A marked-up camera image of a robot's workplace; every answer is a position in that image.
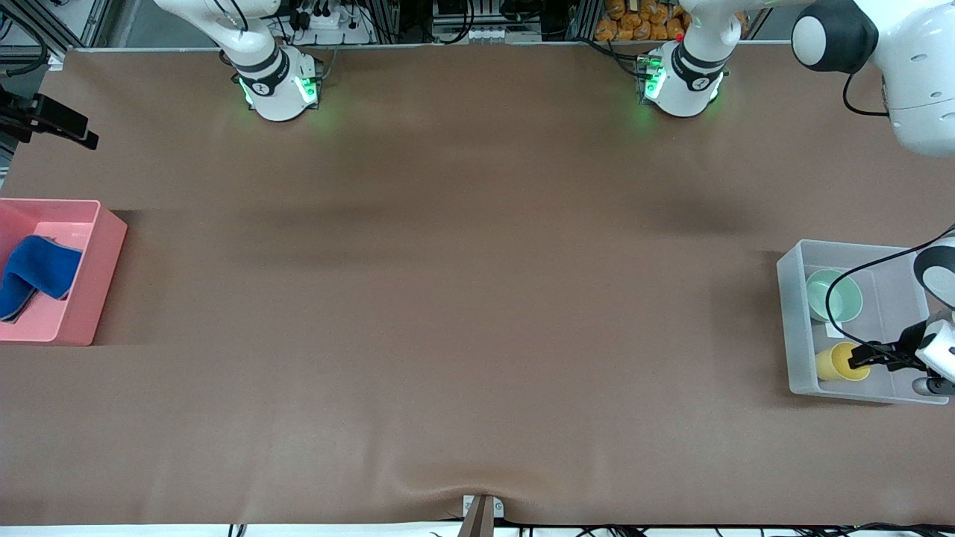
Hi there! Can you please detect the metal table bracket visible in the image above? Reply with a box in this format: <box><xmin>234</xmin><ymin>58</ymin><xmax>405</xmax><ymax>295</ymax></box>
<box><xmin>463</xmin><ymin>494</ymin><xmax>504</xmax><ymax>537</ymax></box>

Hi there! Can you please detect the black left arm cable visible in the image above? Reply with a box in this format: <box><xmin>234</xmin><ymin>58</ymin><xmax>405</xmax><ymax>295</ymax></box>
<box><xmin>824</xmin><ymin>71</ymin><xmax>955</xmax><ymax>348</ymax></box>

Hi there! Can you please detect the mint green bowl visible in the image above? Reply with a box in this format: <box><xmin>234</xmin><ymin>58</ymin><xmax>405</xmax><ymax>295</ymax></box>
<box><xmin>805</xmin><ymin>268</ymin><xmax>865</xmax><ymax>324</ymax></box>

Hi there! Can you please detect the pink plastic bin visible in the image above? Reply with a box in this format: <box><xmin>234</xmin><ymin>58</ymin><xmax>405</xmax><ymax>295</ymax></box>
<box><xmin>0</xmin><ymin>198</ymin><xmax>128</xmax><ymax>347</ymax></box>

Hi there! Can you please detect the yellow plastic cup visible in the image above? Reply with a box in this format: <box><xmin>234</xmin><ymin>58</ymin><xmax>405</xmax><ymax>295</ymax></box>
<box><xmin>815</xmin><ymin>342</ymin><xmax>872</xmax><ymax>383</ymax></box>

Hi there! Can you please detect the white power strip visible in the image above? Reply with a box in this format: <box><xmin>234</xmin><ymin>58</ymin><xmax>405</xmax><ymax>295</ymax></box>
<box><xmin>293</xmin><ymin>9</ymin><xmax>374</xmax><ymax>45</ymax></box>

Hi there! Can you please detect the aluminium frame post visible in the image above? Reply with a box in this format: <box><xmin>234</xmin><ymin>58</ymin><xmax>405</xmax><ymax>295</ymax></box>
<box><xmin>0</xmin><ymin>0</ymin><xmax>116</xmax><ymax>72</ymax></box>

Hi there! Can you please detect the orange snack bags pile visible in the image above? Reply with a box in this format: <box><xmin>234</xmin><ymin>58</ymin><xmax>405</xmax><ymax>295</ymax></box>
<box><xmin>595</xmin><ymin>0</ymin><xmax>691</xmax><ymax>42</ymax></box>

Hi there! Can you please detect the clear plastic bin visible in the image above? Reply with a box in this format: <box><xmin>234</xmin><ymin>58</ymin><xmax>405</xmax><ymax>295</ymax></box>
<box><xmin>776</xmin><ymin>239</ymin><xmax>950</xmax><ymax>406</ymax></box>

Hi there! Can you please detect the blue cloth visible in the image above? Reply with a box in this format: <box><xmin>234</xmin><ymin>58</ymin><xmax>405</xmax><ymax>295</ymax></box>
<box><xmin>0</xmin><ymin>234</ymin><xmax>84</xmax><ymax>323</ymax></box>

